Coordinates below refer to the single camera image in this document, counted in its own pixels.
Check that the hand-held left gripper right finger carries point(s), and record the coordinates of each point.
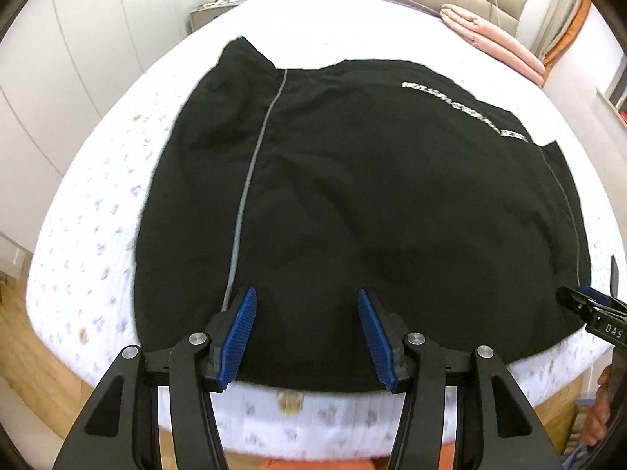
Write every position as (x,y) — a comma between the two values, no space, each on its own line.
(377,342)

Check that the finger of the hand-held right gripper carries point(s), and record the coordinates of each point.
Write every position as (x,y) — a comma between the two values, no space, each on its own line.
(595,313)
(615,279)

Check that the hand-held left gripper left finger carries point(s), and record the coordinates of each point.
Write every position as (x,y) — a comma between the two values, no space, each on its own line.
(237,342)

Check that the black jacket with grey piping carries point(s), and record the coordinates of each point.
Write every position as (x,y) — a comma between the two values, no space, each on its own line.
(382,196)

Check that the person's right hand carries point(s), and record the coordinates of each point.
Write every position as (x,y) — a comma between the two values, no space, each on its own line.
(600,416)

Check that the orange cloth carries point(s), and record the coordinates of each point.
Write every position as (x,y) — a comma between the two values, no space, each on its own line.
(323,465)

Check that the bed with white floral sheet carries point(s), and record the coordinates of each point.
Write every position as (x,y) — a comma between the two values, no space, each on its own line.
(98,205)

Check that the beige and orange curtain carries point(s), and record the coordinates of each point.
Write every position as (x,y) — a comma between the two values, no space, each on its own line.
(563,24)

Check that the folded pink blanket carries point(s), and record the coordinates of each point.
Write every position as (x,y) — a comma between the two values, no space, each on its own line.
(494,41)

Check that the white wardrobe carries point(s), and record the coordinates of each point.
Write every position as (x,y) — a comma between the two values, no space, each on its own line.
(73,83)

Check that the white nightstand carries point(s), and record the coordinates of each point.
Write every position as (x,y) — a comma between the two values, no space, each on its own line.
(210,14)

